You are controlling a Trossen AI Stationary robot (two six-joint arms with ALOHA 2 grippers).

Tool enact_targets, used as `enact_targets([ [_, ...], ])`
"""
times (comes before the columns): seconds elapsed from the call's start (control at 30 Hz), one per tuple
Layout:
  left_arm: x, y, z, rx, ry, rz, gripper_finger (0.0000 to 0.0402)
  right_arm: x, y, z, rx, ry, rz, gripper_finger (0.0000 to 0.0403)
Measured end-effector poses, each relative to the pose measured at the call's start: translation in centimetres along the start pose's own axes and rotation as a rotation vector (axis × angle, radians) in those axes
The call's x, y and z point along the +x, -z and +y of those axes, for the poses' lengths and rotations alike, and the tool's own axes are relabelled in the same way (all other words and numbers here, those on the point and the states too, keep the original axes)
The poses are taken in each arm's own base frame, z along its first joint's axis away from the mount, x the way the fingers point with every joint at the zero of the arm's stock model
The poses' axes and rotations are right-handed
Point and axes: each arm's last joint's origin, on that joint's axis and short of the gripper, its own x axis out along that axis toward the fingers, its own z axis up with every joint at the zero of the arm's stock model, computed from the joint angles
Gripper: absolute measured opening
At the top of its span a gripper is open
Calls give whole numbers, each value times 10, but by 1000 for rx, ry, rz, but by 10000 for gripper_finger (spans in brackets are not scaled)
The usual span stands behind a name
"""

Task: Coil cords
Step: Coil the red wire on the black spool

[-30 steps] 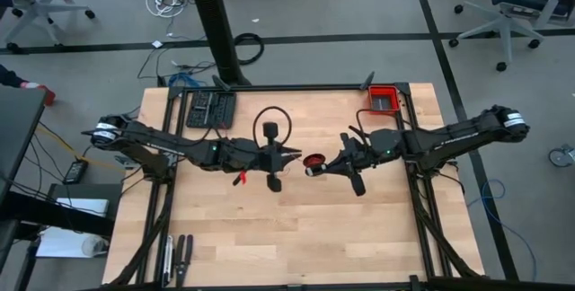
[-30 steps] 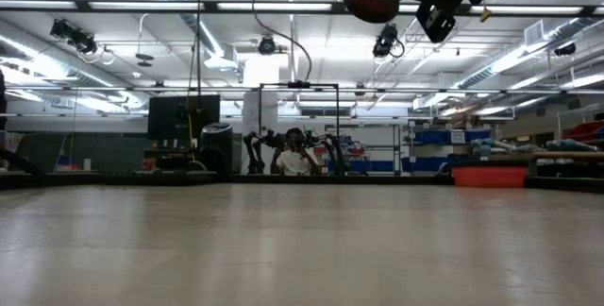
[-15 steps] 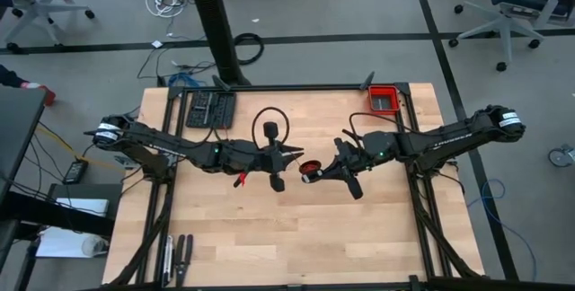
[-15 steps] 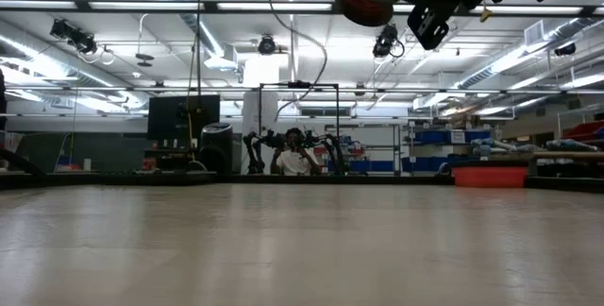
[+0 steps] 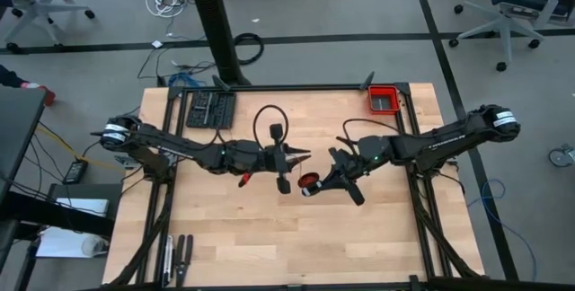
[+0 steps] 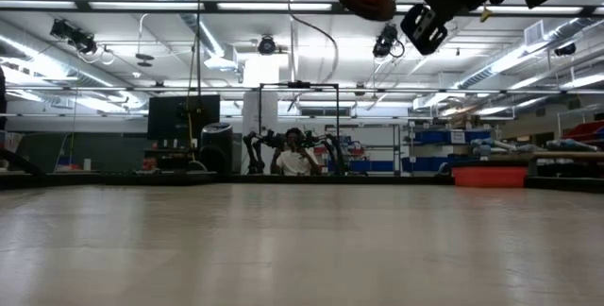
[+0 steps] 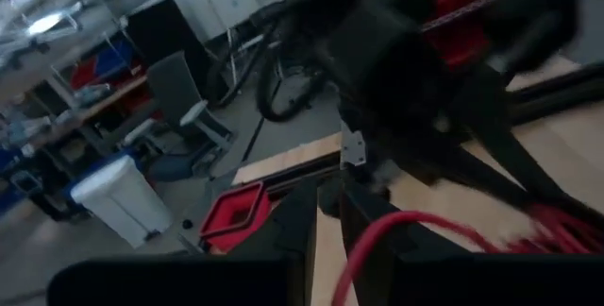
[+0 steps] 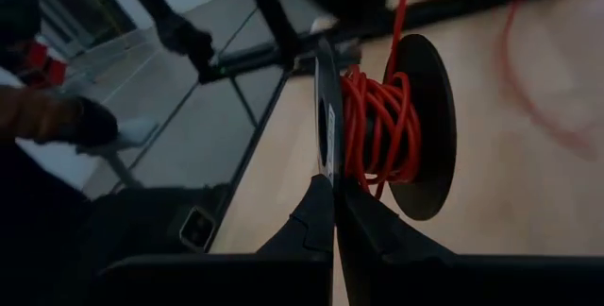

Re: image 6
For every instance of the blue tilted bin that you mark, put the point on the blue tilted bin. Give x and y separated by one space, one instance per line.
600 132

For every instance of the red collapsible bin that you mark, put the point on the red collapsible bin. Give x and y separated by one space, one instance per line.
491 177

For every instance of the blue storage bin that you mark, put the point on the blue storage bin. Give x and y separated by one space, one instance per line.
434 137

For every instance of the white air vent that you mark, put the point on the white air vent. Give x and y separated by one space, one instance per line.
534 33

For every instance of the person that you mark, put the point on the person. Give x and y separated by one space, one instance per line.
297 162

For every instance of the black monitor screen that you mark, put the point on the black monitor screen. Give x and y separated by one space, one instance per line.
165 117

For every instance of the red tilted bin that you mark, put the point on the red tilted bin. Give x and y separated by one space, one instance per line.
582 131

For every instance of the yellow hanging plug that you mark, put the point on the yellow hanging plug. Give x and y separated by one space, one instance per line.
485 15

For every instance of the black spotlight cluster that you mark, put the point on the black spotlight cluster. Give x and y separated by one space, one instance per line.
75 37

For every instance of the silver air duct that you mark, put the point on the silver air duct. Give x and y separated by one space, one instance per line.
519 56

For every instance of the background black robot rig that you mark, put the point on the background black robot rig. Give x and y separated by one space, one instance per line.
337 107

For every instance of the wooden workbench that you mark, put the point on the wooden workbench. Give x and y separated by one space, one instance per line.
566 156

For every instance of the small black hanging camera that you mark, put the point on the small black hanging camera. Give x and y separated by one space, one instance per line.
267 45

